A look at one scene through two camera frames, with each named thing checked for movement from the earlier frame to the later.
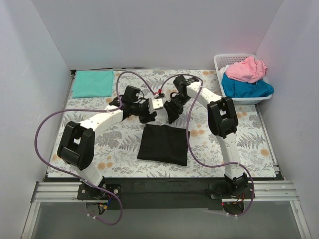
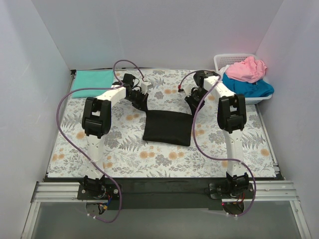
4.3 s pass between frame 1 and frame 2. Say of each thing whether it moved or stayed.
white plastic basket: stayed
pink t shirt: stayed
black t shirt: moved
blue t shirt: stayed
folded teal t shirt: stayed
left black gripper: moved
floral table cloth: stayed
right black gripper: moved
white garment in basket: stayed
